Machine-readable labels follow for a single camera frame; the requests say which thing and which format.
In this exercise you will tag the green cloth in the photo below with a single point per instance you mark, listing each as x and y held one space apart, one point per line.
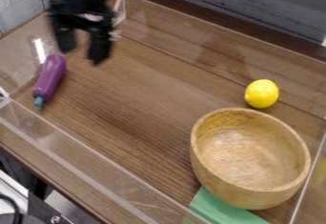
218 212

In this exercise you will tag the purple toy eggplant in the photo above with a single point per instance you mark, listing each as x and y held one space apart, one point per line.
51 74

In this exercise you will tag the brown wooden bowl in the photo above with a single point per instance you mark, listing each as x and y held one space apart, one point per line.
249 158

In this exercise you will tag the black metal stand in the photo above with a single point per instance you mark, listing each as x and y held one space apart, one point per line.
23 193

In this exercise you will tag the yellow toy lemon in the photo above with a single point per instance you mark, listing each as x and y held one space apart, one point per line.
262 94

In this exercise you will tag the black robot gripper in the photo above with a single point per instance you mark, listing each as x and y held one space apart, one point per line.
66 16

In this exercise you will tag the clear acrylic corner bracket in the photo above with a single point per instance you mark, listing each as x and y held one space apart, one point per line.
119 14

